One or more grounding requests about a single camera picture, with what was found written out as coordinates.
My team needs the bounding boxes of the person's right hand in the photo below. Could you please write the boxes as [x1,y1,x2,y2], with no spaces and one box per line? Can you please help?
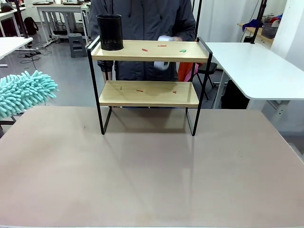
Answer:
[102,70,113,83]

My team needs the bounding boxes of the white digital alarm clock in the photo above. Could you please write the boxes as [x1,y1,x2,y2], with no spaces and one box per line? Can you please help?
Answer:
[153,35,175,71]

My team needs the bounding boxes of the black mesh pen holder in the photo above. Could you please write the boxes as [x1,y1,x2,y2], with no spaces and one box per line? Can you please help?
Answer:
[95,14,124,51]

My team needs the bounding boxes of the teal chenille duster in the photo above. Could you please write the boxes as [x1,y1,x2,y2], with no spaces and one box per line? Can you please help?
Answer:
[0,70,59,119]

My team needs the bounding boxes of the black thin pole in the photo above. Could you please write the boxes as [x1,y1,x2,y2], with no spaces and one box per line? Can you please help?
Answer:
[191,0,203,38]

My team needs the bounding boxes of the person in grey jacket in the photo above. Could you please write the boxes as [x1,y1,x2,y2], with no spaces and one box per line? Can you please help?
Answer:
[89,0,197,83]

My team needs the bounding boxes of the grey plastic step stool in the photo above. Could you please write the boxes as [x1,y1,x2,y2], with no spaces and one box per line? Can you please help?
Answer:
[68,33,87,58]

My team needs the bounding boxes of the black folding chair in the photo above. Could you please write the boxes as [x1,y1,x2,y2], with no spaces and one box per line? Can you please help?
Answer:
[193,62,218,100]

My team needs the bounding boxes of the wooden side table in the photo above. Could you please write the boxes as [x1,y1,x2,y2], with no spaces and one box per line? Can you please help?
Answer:
[237,22,274,45]

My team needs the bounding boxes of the blue cloth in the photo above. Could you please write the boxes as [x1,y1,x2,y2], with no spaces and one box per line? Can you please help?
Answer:
[242,18,264,32]

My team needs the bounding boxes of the large white table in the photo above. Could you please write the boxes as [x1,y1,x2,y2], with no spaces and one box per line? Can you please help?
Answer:
[204,42,304,110]

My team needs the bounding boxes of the black box under table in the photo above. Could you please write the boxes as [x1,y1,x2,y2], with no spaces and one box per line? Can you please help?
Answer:
[220,79,250,110]

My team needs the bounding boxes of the black clamp pole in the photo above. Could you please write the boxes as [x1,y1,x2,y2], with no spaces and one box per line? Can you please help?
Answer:
[14,0,30,39]
[248,0,268,45]

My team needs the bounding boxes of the wood-top desk white legs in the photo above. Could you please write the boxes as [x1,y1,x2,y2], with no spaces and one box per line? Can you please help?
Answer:
[32,1,92,46]

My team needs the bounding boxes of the black backpack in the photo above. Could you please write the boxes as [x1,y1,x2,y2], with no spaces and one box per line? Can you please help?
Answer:
[23,17,39,36]

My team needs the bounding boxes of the black mesh basket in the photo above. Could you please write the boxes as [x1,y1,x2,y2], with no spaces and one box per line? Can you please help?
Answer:
[262,22,279,39]

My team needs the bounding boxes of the black frame wooden two-tier shelf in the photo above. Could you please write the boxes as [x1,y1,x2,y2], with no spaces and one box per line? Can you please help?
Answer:
[86,35,213,137]

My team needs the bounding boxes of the black floor cable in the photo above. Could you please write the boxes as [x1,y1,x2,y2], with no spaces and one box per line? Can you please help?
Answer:
[20,42,49,72]

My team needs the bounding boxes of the grey metal frame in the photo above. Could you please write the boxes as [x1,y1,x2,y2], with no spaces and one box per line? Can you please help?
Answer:
[0,114,22,140]

